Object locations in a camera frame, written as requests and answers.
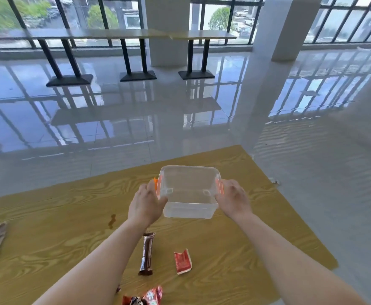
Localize person's right hand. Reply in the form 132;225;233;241
215;179;253;221

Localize person's left hand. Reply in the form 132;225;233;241
128;180;168;228

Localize clear plastic container orange clips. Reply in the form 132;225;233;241
154;165;225;220

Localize person's right forearm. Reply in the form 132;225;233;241
232;212;368;305

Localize person's left forearm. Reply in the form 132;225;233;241
32;218;148;305

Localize brown snack bar wrapper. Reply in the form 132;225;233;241
138;232;156;277

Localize red sauce packet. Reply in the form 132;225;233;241
173;248;193;276

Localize red crumpled snack wrapper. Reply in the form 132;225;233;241
122;285;164;305

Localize short table black legs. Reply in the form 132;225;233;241
170;30;237;80

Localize white square pillar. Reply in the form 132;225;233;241
140;0;190;68

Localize large white pillar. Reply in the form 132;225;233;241
252;0;323;62

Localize long table black legs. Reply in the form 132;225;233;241
0;28;173;87

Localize black window frame railing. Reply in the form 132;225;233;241
0;0;371;50

